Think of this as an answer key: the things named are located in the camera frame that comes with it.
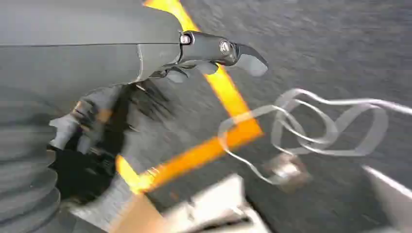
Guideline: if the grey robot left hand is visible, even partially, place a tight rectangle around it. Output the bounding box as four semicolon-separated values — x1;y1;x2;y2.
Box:
0;0;269;201

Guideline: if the ribbed grey left arm sleeve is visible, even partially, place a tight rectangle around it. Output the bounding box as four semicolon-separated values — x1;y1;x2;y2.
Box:
0;86;62;233

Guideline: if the yellow tape strip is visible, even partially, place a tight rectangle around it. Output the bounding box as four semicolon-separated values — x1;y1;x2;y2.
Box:
115;127;264;195
142;0;264;137

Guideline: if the brown cardboard piece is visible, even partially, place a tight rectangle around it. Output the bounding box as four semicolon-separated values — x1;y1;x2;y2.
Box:
109;192;170;233

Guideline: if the white tray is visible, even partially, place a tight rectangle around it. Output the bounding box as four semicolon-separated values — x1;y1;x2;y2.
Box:
160;173;272;233

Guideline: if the white flat panel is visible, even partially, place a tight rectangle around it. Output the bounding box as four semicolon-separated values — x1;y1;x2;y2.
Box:
361;165;412;233

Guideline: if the white looped strap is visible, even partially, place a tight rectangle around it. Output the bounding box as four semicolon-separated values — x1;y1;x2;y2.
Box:
217;88;412;186

